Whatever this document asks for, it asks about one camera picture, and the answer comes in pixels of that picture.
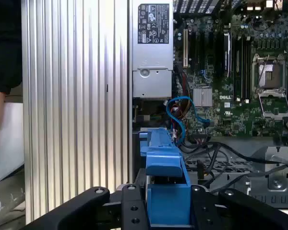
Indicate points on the black RAM slot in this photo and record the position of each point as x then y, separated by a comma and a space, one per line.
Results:
249, 69
237, 69

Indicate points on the silver finned heat sink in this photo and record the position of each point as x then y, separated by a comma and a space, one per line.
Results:
202, 97

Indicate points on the silver power supply box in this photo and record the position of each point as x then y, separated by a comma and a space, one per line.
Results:
151, 57

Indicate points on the black expansion slot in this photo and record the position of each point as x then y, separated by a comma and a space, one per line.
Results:
193, 50
202, 50

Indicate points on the person's dark clothed trunk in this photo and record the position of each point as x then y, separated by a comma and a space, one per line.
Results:
4, 43

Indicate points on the CPU socket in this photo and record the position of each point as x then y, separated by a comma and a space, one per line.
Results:
271, 75

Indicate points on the green motherboard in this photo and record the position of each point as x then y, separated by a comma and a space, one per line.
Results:
232, 112

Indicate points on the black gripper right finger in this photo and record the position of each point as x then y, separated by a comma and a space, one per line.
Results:
206, 210

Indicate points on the white expansion slot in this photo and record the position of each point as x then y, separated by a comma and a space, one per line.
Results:
185, 48

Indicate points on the open PC case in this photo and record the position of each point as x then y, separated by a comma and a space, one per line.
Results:
242, 143

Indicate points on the metal socket cover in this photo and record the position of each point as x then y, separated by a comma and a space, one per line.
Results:
266, 112

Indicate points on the perforated silver drive cage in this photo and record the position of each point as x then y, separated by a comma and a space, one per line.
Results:
276, 182

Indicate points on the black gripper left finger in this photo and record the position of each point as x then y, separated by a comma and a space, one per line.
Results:
132, 208

